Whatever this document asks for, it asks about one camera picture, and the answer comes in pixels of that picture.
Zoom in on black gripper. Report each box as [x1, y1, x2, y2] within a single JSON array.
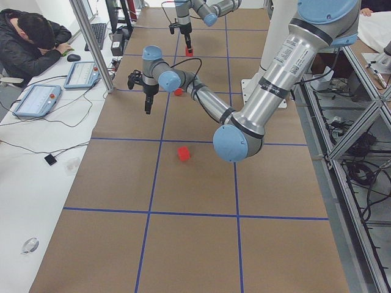
[[143, 82, 159, 114], [179, 23, 192, 49]]

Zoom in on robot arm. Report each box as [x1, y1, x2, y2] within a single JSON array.
[[142, 1, 360, 162], [169, 0, 242, 56]]

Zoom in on far teach pendant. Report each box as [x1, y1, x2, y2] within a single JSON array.
[[64, 61, 100, 90]]

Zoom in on teach pendant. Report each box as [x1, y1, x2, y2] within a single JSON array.
[[13, 84, 62, 118], [64, 61, 100, 90]]

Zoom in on black keyboard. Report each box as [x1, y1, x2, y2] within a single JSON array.
[[90, 23, 106, 49]]

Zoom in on black computer mouse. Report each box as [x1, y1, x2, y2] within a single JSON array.
[[67, 54, 81, 62]]

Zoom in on near teach pendant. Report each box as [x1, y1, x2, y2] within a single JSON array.
[[13, 84, 62, 118]]

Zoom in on small black square device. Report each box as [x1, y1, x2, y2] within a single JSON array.
[[44, 154, 57, 166]]

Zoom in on seated person dark jacket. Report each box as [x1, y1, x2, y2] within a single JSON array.
[[1, 9, 72, 88]]

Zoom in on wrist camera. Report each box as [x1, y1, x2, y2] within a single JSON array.
[[169, 20, 179, 35], [127, 70, 143, 90]]

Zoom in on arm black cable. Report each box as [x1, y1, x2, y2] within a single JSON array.
[[169, 57, 203, 88]]

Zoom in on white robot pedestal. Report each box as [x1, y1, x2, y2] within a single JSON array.
[[241, 0, 290, 109]]

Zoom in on aluminium frame post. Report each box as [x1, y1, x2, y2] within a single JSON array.
[[69, 0, 114, 94]]

